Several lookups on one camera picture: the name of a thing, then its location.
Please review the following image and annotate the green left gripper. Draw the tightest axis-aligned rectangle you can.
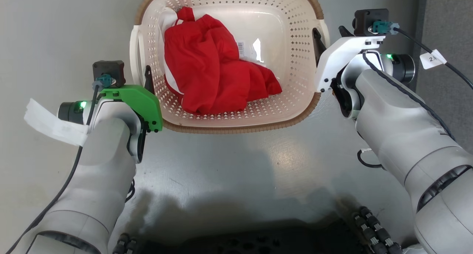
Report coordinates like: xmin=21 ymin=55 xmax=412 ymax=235
xmin=96 ymin=65 xmax=164 ymax=133

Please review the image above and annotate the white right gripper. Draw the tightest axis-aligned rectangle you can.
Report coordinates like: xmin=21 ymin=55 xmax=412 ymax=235
xmin=312 ymin=25 xmax=386 ymax=93

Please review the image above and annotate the grey fabric sofa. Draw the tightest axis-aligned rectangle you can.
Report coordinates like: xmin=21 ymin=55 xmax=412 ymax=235
xmin=413 ymin=0 xmax=473 ymax=153

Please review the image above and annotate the red garment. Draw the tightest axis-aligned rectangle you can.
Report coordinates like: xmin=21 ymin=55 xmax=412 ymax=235
xmin=163 ymin=7 xmax=283 ymax=116

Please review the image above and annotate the white paper tape tag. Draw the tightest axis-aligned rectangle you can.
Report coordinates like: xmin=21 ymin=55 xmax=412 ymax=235
xmin=24 ymin=98 xmax=90 ymax=147

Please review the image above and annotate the black ribbed cable chain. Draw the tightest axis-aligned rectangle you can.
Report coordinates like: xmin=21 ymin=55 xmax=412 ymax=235
xmin=112 ymin=233 xmax=138 ymax=254
xmin=352 ymin=206 xmax=404 ymax=254

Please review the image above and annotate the small white numbered cable label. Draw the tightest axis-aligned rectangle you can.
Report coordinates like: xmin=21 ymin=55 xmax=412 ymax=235
xmin=420 ymin=49 xmax=447 ymax=70

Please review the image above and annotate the black right camera cable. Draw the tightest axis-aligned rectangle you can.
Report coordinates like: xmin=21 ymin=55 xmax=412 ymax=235
xmin=372 ymin=21 xmax=473 ymax=90

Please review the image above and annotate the black cable along right arm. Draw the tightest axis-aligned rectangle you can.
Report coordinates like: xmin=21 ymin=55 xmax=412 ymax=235
xmin=361 ymin=52 xmax=457 ymax=142

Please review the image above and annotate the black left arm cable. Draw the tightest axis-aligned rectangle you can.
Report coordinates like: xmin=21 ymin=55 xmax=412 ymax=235
xmin=4 ymin=80 xmax=108 ymax=254

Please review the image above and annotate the white perforated laundry basket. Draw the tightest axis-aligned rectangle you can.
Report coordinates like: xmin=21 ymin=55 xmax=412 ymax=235
xmin=129 ymin=0 xmax=331 ymax=134

